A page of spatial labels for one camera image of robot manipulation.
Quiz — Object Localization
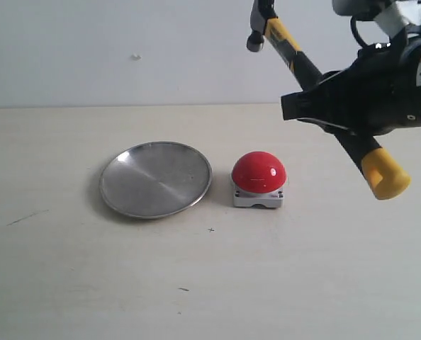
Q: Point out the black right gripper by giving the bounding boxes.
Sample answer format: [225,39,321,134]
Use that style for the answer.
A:
[281,26,421,137]

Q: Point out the black yellow claw hammer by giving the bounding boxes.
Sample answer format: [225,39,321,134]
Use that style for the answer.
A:
[247,1,411,200]

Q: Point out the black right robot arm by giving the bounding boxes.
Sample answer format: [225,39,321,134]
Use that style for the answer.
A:
[281,25,421,136]

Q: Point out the red dome push button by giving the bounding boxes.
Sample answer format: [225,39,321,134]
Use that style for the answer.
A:
[230,151,288,209]

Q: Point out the round silver metal plate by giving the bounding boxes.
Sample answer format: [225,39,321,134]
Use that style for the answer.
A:
[99,141,213,220]

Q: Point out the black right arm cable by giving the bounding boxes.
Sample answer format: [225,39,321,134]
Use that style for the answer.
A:
[349,16,374,49]

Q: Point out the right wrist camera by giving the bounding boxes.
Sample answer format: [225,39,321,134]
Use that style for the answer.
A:
[330,0,421,38]

